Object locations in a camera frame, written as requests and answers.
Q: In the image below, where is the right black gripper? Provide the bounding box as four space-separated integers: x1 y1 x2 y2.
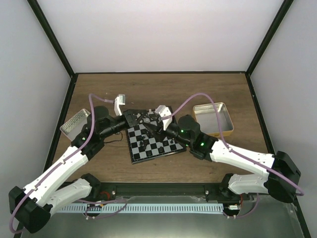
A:
144 121 193 147

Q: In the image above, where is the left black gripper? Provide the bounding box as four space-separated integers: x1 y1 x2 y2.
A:
101 110 148 139

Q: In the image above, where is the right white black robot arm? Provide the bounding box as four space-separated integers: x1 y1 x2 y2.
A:
144 115 301 203

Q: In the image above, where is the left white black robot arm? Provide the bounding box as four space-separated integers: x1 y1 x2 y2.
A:
8 106 147 234

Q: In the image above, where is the pile of black chess pieces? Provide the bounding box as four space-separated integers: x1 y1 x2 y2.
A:
136 135 149 149

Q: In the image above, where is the black and silver chessboard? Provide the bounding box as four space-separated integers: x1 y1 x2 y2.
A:
126 110 186 164

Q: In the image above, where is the gold metal tin tray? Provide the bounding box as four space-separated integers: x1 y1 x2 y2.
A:
193 102 234 138

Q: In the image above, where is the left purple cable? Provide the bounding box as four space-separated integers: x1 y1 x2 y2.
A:
9 93 117 235

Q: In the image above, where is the purple cable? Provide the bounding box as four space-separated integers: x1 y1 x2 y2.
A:
9 93 117 235
163 93 305 196

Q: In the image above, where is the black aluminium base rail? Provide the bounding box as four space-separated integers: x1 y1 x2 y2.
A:
89 182 233 201

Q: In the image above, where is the light blue slotted cable duct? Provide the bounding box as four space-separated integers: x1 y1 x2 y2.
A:
58 203 223 214

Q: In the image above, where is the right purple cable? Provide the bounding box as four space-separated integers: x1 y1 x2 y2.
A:
163 93 305 196

